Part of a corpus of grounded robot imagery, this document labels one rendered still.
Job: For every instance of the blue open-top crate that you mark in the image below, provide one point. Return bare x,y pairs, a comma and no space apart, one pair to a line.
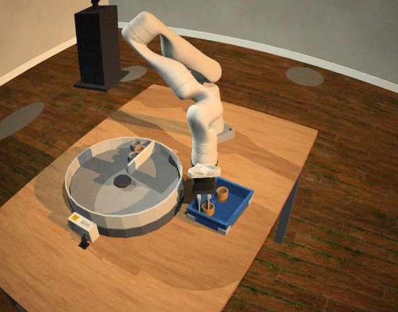
226,213

